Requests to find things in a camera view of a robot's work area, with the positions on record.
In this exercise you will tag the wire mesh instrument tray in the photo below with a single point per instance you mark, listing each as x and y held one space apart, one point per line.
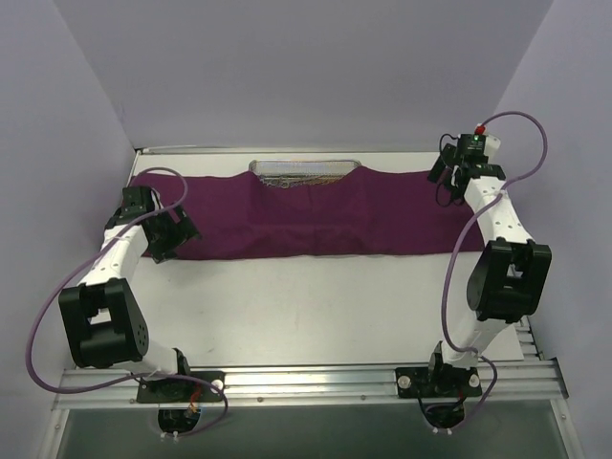
322 172

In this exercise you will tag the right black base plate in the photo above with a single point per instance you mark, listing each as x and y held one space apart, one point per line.
449 382

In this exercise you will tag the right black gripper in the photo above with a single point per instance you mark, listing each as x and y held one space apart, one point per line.
440 169

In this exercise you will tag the purple cloth wrap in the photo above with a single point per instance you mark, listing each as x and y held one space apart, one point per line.
367 212

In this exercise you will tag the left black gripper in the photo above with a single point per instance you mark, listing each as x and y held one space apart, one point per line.
173 234

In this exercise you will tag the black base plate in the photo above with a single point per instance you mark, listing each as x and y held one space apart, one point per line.
449 382
172 391

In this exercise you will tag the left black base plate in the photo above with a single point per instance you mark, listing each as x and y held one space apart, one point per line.
172 391

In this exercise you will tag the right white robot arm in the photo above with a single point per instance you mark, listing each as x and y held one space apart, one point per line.
508 278

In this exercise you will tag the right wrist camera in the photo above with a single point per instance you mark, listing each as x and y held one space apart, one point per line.
491 142

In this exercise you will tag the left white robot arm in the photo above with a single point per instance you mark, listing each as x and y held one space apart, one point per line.
103 322

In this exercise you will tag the steel scissors top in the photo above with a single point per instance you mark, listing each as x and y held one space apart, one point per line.
283 182

